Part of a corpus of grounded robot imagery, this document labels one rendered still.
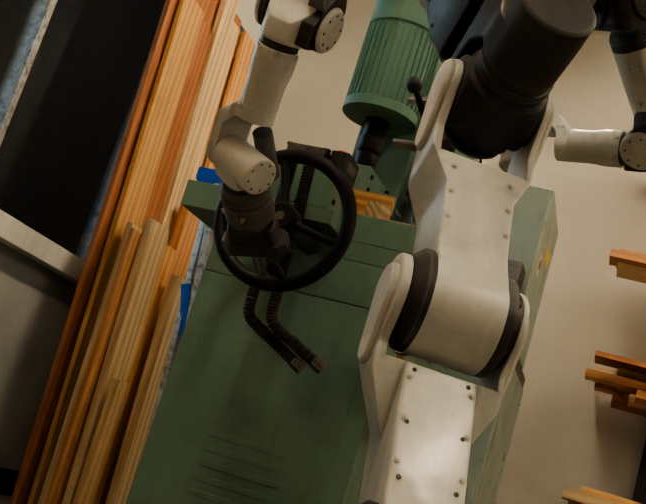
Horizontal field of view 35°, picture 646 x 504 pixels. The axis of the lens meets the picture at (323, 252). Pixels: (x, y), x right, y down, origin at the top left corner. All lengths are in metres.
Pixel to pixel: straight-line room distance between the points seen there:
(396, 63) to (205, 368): 0.80
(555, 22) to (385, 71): 0.98
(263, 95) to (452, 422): 0.64
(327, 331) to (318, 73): 3.22
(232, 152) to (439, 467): 0.68
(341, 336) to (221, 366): 0.26
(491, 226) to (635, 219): 3.32
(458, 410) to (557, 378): 3.23
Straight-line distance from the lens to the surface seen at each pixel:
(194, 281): 3.05
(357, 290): 2.09
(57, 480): 3.51
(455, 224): 1.41
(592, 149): 2.05
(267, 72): 1.67
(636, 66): 1.94
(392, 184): 2.42
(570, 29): 1.43
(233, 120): 1.73
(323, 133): 5.06
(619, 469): 4.52
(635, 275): 4.31
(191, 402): 2.16
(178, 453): 2.15
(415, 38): 2.39
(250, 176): 1.69
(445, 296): 1.33
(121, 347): 3.57
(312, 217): 2.06
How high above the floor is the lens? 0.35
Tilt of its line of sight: 12 degrees up
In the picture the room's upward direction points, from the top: 17 degrees clockwise
